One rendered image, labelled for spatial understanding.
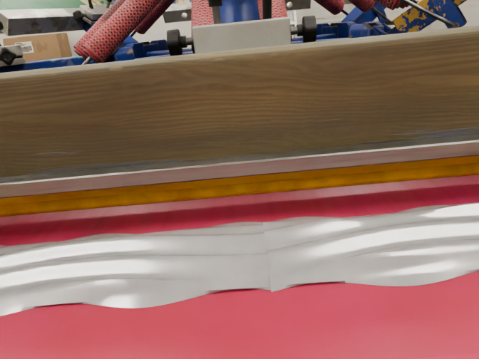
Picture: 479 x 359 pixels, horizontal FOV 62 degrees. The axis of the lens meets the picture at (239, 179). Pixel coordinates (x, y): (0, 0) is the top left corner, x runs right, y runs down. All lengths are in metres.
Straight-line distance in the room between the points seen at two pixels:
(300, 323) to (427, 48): 0.18
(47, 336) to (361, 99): 0.21
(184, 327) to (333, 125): 0.15
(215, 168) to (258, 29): 0.31
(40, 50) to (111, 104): 4.13
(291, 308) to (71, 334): 0.10
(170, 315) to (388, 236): 0.12
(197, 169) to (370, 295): 0.13
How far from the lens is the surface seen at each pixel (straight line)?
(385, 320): 0.19
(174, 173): 0.25
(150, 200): 0.29
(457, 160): 0.31
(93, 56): 0.89
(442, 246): 0.23
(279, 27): 0.54
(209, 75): 0.25
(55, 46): 4.34
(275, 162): 0.25
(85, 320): 0.21
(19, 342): 0.21
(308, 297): 0.19
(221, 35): 0.53
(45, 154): 0.29
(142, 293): 0.21
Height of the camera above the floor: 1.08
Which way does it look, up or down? 22 degrees down
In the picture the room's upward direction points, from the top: 6 degrees counter-clockwise
